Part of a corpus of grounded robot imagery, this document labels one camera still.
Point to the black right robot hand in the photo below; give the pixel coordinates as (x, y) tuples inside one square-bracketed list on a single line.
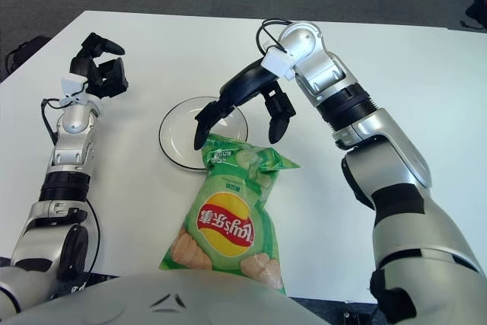
[(247, 81)]

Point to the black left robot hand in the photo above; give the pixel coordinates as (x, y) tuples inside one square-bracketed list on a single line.
[(110, 77)]

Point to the green potato chip bag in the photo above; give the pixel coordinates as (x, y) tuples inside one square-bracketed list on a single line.
[(228, 207)]

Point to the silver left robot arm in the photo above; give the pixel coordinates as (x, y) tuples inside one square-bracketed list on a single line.
[(74, 123)]

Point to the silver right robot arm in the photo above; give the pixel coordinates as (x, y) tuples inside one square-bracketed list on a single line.
[(331, 70)]

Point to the white plate with black rim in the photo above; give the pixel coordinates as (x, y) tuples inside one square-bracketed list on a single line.
[(179, 131)]

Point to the white right wrist connector box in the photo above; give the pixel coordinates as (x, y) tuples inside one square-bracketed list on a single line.
[(277, 62)]

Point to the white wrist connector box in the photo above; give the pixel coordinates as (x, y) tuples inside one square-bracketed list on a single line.
[(277, 62), (70, 85)]

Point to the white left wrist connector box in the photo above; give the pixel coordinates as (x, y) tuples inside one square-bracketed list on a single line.
[(70, 85)]

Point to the black backpack on floor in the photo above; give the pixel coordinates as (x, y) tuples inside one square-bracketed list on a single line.
[(26, 51)]

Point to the silver robot torso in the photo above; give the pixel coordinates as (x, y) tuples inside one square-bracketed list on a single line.
[(171, 294)]

